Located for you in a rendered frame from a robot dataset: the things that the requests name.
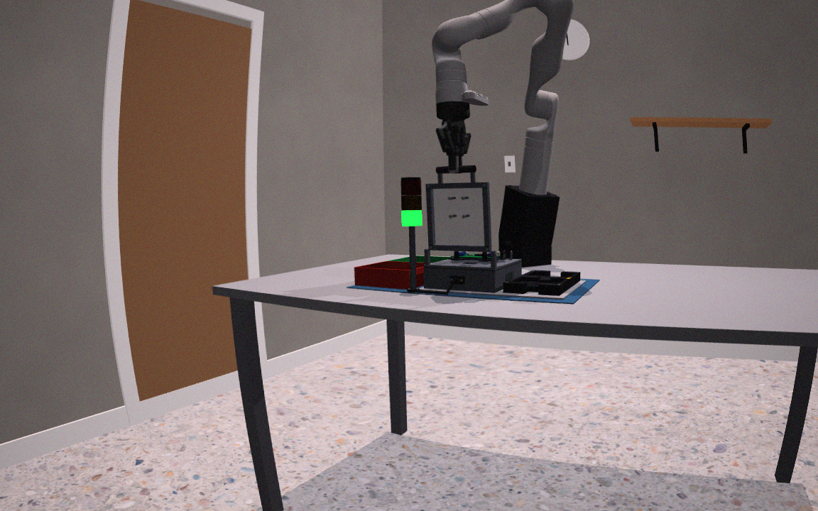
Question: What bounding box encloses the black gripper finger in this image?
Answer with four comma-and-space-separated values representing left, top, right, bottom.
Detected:
458, 126, 471, 165
436, 121, 461, 173

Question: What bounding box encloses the green open bin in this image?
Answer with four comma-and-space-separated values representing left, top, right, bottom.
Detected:
388, 255, 453, 263

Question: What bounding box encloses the red bin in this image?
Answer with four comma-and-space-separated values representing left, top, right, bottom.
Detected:
354, 261, 425, 290

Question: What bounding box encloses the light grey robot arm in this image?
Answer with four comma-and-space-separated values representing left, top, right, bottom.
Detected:
432, 0, 574, 195

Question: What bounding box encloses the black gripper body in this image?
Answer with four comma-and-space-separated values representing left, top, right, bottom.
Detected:
436, 101, 470, 141

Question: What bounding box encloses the green circuit board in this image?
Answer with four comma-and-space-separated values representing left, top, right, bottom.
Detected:
459, 251, 500, 258

